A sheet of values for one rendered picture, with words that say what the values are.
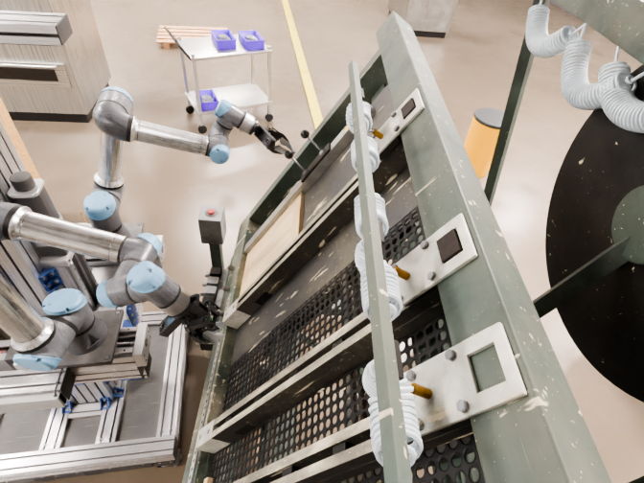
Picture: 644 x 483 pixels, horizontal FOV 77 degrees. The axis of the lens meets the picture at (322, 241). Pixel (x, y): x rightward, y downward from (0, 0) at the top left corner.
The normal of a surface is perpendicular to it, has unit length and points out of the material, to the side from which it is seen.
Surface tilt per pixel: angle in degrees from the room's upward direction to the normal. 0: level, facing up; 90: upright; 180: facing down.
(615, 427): 0
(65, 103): 90
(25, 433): 0
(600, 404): 0
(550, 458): 60
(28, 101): 90
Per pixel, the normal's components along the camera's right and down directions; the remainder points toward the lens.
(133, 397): 0.10, -0.70
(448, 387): -0.81, -0.42
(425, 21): 0.11, 0.71
